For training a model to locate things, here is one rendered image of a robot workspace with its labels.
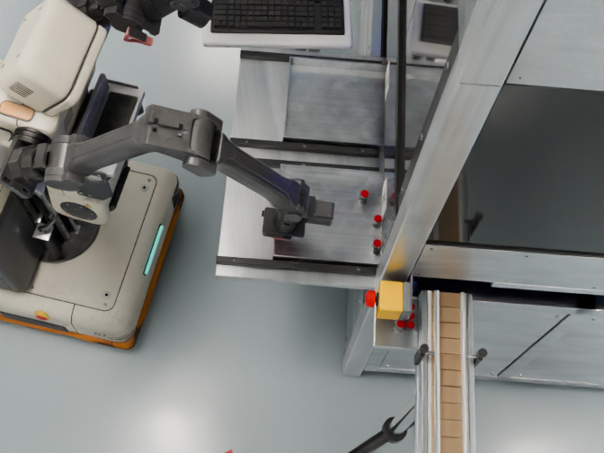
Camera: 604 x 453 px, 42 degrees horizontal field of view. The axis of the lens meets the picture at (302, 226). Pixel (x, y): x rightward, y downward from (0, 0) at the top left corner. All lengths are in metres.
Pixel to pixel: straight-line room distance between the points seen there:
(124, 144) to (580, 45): 0.81
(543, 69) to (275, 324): 1.89
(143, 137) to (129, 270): 1.27
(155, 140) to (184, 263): 1.56
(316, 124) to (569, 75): 1.11
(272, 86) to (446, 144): 1.00
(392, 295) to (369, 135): 0.53
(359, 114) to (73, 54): 0.82
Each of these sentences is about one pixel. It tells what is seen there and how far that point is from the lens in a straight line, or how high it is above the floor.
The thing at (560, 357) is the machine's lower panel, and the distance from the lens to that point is 2.56.
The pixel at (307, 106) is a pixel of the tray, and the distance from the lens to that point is 2.21.
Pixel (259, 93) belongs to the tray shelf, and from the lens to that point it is 2.23.
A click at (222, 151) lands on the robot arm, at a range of 1.49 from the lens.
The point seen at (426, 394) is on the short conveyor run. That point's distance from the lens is 1.89.
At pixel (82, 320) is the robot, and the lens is 2.66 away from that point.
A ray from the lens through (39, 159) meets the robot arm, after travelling 1.76.
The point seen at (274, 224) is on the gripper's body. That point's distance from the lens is 1.90.
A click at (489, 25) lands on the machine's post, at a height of 1.93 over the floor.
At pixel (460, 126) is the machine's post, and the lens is 1.27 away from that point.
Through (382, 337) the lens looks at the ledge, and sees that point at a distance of 1.96.
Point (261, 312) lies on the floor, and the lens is 2.88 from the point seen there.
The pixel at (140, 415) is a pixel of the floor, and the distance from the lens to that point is 2.82.
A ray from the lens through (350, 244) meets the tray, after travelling 2.03.
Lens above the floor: 2.74
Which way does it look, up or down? 66 degrees down
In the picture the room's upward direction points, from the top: 7 degrees clockwise
